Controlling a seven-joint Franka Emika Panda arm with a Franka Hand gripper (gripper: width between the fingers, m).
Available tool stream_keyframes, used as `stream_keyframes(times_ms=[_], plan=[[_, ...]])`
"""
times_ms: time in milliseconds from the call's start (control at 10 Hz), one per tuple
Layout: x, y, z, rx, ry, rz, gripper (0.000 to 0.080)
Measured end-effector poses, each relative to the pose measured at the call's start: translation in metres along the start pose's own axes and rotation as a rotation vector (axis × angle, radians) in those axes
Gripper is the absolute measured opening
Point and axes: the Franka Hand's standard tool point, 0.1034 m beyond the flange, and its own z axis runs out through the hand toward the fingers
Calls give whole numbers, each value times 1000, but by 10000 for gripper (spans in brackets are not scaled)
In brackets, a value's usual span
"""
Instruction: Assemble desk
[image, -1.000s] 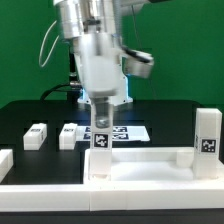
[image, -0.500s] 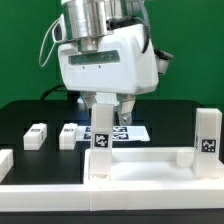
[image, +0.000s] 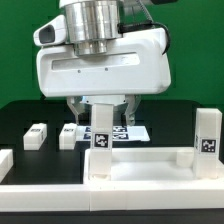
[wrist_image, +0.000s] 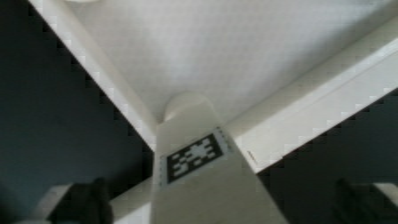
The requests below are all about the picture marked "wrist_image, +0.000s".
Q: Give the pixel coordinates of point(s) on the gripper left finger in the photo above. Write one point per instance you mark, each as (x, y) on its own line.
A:
(76, 204)

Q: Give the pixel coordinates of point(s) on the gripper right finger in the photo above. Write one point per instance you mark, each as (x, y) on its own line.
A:
(367, 202)

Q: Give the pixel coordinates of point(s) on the white desk tabletop panel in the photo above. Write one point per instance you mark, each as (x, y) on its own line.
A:
(291, 59)

